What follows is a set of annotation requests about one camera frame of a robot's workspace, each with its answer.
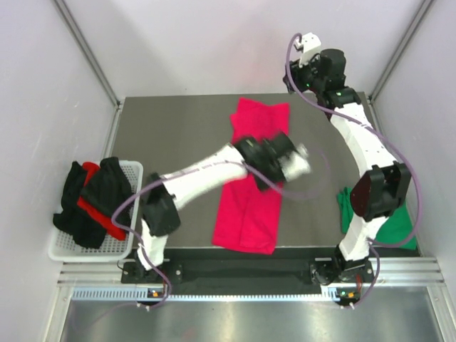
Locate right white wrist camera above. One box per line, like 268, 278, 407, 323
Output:
294, 32, 321, 68

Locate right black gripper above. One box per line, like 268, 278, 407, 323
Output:
281, 54, 324, 96

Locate black t shirt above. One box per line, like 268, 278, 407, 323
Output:
53, 157, 133, 249

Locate grey slotted cable duct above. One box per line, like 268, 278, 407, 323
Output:
71, 287, 341, 302

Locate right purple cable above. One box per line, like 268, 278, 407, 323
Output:
284, 33, 423, 309

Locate aluminium front rail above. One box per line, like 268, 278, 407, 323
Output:
57, 257, 445, 294

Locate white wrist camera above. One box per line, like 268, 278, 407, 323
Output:
294, 32, 321, 68
279, 143, 311, 182

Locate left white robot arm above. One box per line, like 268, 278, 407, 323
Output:
136, 132, 309, 283

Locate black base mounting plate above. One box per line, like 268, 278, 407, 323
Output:
121, 247, 372, 285

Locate right aluminium frame post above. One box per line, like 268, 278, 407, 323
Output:
368, 0, 435, 103

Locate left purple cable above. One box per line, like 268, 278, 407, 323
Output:
110, 149, 334, 309

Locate pink t shirt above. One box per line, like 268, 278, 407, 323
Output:
212, 98, 290, 254

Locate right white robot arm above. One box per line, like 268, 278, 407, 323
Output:
284, 43, 411, 282

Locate aluminium frame post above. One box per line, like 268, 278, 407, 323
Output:
51, 0, 121, 108
368, 0, 435, 103

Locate white plastic basket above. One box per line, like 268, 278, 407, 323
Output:
48, 160, 143, 263

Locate left aluminium frame post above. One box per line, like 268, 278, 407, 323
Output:
51, 0, 121, 108

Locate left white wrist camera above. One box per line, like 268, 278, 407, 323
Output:
279, 143, 311, 182

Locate green folded t shirt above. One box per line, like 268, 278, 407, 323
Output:
336, 187, 413, 244

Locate purple cable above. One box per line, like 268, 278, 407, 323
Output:
110, 149, 334, 309
284, 33, 423, 309

